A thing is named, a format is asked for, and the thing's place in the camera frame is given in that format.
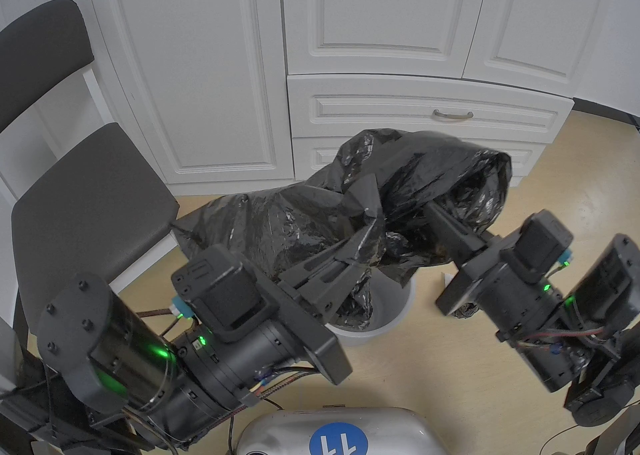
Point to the white wardrobe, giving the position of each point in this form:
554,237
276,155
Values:
380,43

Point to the black plastic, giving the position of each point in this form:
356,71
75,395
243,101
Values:
465,310

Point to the white trash bin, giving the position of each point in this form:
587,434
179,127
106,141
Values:
395,315

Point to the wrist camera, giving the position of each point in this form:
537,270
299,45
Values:
220,288
542,238

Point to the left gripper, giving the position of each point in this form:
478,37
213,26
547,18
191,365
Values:
280,343

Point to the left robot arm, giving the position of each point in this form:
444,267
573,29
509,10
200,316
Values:
105,343

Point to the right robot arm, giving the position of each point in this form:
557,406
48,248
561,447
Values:
595,283

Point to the black plastic bag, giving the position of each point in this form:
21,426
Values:
300,223

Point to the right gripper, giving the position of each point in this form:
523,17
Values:
505,293

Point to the white paper scrap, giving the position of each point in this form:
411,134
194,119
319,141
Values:
447,279

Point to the dark grey white chair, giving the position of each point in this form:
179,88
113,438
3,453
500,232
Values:
95,203

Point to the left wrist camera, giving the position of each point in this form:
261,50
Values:
220,288

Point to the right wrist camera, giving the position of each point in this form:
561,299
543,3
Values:
542,238

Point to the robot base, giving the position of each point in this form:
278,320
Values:
390,430

